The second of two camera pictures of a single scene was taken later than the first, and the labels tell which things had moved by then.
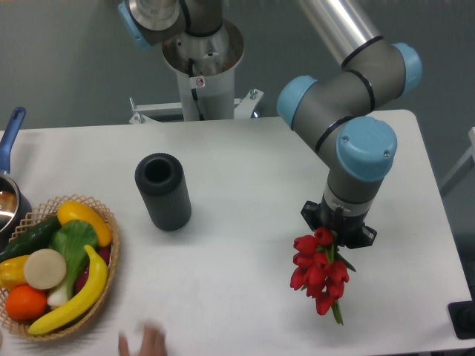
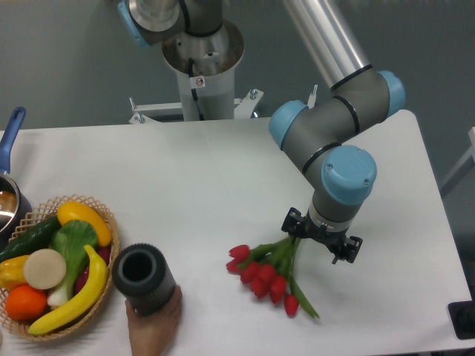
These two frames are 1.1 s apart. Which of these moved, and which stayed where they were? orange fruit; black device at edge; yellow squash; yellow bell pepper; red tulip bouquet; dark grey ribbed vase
Moved: dark grey ribbed vase; red tulip bouquet
Stayed: yellow squash; black device at edge; orange fruit; yellow bell pepper
